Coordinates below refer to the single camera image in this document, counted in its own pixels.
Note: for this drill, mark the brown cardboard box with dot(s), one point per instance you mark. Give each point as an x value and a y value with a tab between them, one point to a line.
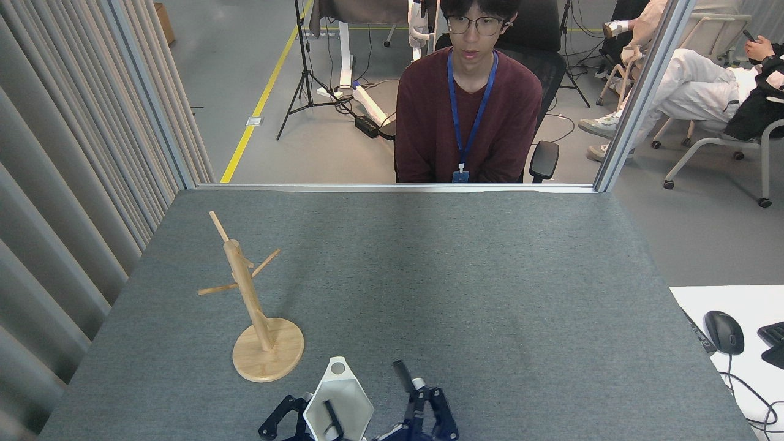
165	24

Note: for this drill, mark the white wheeled stand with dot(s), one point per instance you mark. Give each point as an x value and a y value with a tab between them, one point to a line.
419	24

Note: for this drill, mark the reclining person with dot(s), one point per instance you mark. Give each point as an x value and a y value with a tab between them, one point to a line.
692	92

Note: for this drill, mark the wooden cup storage rack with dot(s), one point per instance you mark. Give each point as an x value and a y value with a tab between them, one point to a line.
267	358

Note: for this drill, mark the beige pleated curtain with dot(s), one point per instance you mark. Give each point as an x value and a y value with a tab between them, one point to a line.
61	184

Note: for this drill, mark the pale chair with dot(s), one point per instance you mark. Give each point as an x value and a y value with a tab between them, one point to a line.
713	27

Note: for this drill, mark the black office chair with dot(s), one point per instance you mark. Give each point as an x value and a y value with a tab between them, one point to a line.
545	160

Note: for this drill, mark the black computer mouse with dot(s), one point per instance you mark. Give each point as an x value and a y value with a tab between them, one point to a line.
724	332

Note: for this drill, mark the white hexagonal cup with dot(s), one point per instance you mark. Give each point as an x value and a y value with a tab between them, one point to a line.
352	398

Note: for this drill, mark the black keyboard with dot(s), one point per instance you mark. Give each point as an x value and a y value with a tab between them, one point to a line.
773	344

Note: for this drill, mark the black bar device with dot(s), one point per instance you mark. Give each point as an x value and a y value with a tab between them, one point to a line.
700	334

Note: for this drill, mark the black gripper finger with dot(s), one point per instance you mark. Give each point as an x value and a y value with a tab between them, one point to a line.
402	372
290	400
438	395
334	419

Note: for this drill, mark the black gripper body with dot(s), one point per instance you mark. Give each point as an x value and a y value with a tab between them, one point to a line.
407	436

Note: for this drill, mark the person with crossed legs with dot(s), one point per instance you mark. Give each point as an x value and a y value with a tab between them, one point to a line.
643	24

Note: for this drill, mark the metal floor socket plate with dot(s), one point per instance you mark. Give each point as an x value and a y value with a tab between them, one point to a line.
254	121

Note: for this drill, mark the white desk with brown top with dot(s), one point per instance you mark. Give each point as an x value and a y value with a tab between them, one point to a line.
346	55

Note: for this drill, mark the person seated at table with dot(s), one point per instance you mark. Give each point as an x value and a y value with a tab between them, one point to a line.
429	116

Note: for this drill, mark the silver post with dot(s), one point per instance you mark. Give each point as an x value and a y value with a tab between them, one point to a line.
643	92

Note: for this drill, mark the black tripod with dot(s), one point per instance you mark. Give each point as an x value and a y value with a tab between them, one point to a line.
304	73
571	61

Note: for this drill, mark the black-framed glasses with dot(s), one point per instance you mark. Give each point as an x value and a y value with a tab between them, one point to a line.
474	24

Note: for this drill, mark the white side table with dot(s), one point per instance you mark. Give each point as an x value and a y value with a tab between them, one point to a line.
753	300

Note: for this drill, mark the grey chair on wheels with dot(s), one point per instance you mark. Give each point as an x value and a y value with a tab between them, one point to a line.
764	160

